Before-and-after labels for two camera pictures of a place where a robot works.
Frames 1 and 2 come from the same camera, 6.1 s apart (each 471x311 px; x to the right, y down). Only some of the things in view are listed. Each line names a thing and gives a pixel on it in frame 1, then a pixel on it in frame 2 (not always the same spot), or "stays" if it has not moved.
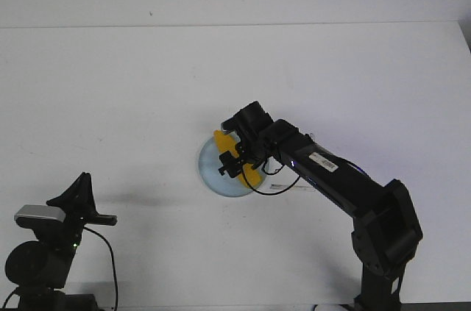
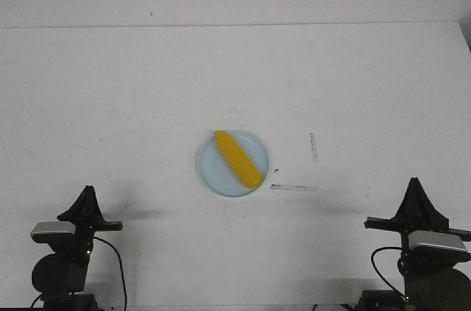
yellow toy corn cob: [227, 143] stays
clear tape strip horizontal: [287, 187] stays
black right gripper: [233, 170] → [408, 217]
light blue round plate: [209, 167] stays
